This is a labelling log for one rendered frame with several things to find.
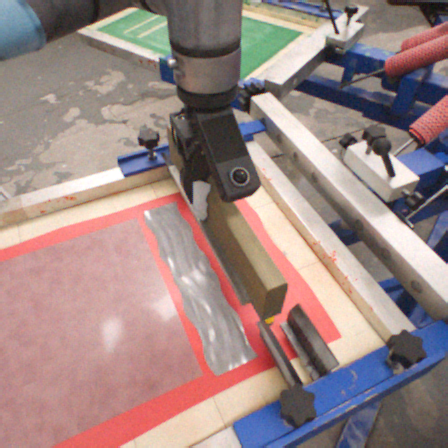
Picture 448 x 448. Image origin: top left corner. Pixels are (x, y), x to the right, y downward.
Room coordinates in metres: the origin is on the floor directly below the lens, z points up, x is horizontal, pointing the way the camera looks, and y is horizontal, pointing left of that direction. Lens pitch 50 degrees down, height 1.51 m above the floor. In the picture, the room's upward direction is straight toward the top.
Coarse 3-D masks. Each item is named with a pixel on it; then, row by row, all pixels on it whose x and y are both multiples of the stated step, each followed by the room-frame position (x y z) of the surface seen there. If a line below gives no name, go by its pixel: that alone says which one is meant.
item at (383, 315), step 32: (256, 160) 0.63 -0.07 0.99; (32, 192) 0.53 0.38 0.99; (64, 192) 0.53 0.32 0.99; (96, 192) 0.55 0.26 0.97; (288, 192) 0.53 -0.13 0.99; (0, 224) 0.47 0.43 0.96; (320, 224) 0.45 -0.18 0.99; (320, 256) 0.39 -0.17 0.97; (352, 256) 0.38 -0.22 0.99; (352, 288) 0.32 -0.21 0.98; (384, 320) 0.26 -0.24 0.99
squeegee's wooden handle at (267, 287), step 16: (176, 160) 0.50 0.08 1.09; (208, 208) 0.37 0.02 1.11; (224, 208) 0.35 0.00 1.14; (224, 224) 0.32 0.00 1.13; (240, 224) 0.32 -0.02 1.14; (224, 240) 0.32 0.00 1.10; (240, 240) 0.29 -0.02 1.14; (256, 240) 0.29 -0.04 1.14; (240, 256) 0.28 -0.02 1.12; (256, 256) 0.27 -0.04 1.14; (240, 272) 0.27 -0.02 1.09; (256, 272) 0.24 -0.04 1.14; (272, 272) 0.24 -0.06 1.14; (256, 288) 0.24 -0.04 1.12; (272, 288) 0.22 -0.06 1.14; (256, 304) 0.23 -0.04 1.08; (272, 304) 0.22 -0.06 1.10
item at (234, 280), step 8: (176, 168) 0.50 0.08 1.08; (176, 176) 0.48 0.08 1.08; (176, 184) 0.47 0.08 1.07; (184, 192) 0.44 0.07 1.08; (200, 224) 0.37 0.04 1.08; (208, 224) 0.37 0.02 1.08; (208, 232) 0.36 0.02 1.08; (208, 240) 0.34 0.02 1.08; (216, 240) 0.34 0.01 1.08; (216, 248) 0.33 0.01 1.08; (216, 256) 0.31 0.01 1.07; (224, 256) 0.31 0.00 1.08; (224, 264) 0.30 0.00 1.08; (224, 272) 0.29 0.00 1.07; (232, 272) 0.28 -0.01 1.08; (232, 280) 0.27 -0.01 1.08; (240, 280) 0.27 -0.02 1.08; (240, 288) 0.26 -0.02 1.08; (240, 296) 0.25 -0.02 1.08; (248, 296) 0.25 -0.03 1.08
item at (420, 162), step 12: (408, 156) 0.58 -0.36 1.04; (420, 156) 0.58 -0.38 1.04; (432, 156) 0.58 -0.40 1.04; (408, 168) 0.54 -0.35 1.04; (420, 168) 0.54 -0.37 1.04; (432, 168) 0.54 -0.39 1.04; (360, 180) 0.51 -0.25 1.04; (420, 180) 0.53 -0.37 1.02; (432, 180) 0.55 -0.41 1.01; (372, 192) 0.48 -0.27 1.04
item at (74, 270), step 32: (96, 224) 0.48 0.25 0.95; (128, 224) 0.48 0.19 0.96; (192, 224) 0.48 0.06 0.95; (256, 224) 0.48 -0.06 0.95; (0, 256) 0.40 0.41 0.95; (32, 256) 0.40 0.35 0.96; (64, 256) 0.40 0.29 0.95; (96, 256) 0.40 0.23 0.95; (128, 256) 0.40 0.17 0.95; (0, 288) 0.33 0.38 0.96; (32, 288) 0.33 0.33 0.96; (64, 288) 0.33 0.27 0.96; (96, 288) 0.33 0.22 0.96; (128, 288) 0.33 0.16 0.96; (0, 320) 0.27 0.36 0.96; (32, 320) 0.27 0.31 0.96; (64, 320) 0.27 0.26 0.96
